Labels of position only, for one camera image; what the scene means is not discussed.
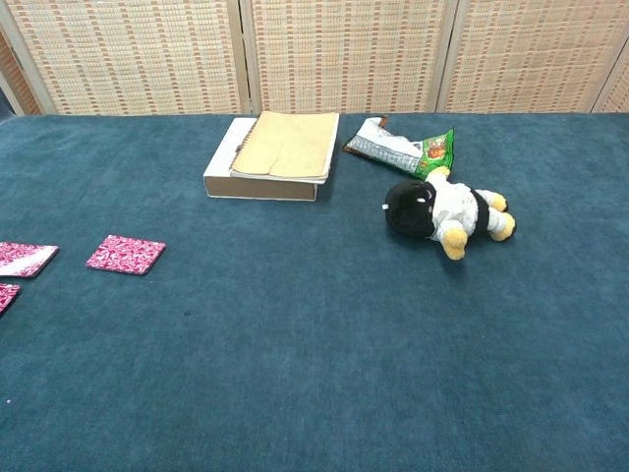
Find white and brown cardboard box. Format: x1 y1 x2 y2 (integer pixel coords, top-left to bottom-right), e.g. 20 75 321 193
202 116 319 203

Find tan spiral notebook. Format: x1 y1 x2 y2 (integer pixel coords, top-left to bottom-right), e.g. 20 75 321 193
229 110 341 185

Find black-headed plush doll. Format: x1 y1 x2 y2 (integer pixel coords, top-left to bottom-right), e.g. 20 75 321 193
381 166 518 262

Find green and silver snack bag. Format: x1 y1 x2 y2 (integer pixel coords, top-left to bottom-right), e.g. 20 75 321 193
342 115 456 181

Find woven bamboo screen panel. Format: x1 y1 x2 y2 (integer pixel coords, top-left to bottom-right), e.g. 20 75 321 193
0 0 250 117
240 0 461 115
592 63 629 114
0 29 43 117
436 0 629 114

